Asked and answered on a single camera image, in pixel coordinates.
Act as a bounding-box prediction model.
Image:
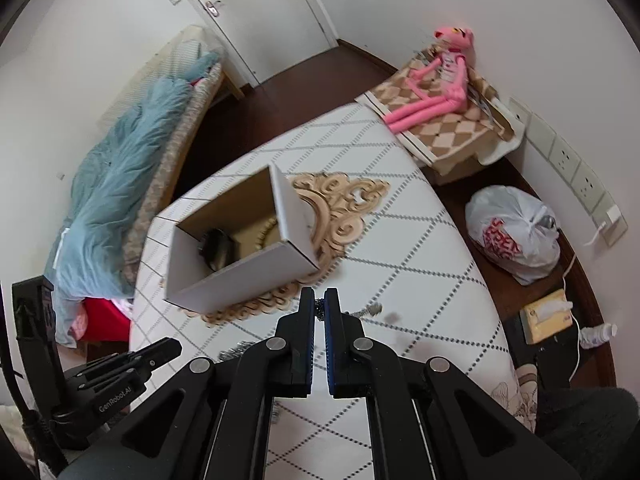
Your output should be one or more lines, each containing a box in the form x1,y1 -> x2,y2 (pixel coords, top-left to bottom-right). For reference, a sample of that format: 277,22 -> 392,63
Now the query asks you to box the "silver chain necklace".
217,340 -> 256,363

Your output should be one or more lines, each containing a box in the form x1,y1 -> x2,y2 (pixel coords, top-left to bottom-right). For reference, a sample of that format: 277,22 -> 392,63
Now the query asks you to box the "patterned tablecloth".
128,102 -> 539,480

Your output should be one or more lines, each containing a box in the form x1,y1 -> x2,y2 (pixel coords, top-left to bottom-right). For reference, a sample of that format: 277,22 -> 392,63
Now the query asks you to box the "light blue duvet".
44,51 -> 220,348

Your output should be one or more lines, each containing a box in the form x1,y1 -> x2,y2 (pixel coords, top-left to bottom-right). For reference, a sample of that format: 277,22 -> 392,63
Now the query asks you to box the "white cardboard box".
164,162 -> 319,314

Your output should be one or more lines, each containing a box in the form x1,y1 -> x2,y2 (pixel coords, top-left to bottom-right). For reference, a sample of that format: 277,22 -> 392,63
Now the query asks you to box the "black watch in box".
198,229 -> 236,272

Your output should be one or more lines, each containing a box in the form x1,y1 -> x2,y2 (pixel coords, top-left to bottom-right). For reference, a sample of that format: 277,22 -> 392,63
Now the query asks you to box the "beige patterned mattress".
122,62 -> 224,285

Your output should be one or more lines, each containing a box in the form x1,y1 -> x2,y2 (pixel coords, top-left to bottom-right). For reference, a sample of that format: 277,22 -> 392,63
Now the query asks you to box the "white plastic shopping bag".
465,185 -> 560,286

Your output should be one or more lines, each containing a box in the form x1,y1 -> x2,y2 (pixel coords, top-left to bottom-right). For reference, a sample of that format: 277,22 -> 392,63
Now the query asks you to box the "yellow tissue box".
518,289 -> 573,346

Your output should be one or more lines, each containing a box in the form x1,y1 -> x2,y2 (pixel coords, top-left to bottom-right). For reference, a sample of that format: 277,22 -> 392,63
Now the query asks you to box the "small white bottle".
579,323 -> 618,350

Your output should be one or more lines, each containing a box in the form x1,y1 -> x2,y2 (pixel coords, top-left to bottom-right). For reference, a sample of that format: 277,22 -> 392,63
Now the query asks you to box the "pink panther plush toy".
384,26 -> 474,134

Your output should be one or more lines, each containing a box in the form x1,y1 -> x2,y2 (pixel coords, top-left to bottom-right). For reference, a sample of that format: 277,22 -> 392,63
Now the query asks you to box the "white door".
198,0 -> 333,84

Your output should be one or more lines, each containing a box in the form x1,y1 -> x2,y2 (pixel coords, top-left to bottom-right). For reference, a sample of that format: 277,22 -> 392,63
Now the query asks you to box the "wall socket strip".
509,96 -> 628,247

